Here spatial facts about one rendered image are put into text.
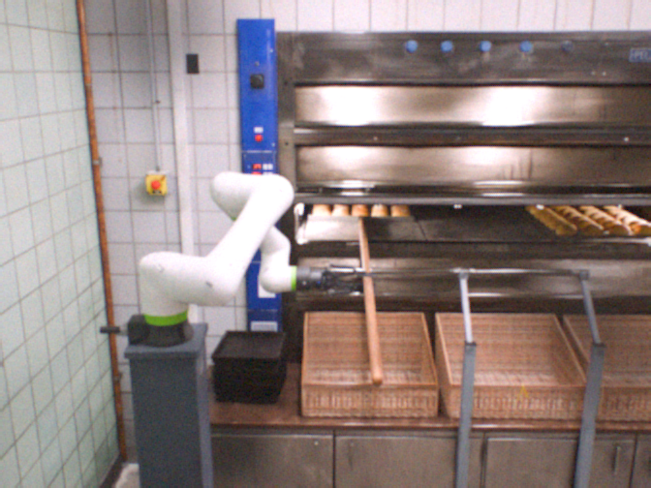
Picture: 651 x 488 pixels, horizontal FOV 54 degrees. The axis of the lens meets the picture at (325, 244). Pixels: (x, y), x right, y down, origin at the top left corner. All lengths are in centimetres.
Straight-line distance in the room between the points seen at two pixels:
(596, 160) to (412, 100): 85
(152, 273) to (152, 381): 31
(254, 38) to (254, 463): 176
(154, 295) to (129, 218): 127
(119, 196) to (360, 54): 124
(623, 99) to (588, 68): 21
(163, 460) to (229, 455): 79
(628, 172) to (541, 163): 38
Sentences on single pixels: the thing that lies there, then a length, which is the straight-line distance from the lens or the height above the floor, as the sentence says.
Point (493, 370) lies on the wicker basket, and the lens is 312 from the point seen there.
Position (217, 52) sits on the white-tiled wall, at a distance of 287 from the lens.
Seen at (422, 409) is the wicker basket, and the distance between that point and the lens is 270.
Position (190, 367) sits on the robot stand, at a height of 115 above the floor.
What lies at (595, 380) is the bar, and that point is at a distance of 267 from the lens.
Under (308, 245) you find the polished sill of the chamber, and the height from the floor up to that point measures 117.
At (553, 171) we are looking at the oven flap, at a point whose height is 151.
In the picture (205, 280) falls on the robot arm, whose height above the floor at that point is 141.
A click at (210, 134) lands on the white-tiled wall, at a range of 289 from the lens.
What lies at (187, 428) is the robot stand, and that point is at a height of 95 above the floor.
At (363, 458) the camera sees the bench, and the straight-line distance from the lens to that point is 274.
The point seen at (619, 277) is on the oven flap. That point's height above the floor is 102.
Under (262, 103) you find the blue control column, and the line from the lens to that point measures 281.
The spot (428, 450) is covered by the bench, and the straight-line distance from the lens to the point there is 274.
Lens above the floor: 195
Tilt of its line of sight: 15 degrees down
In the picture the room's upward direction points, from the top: straight up
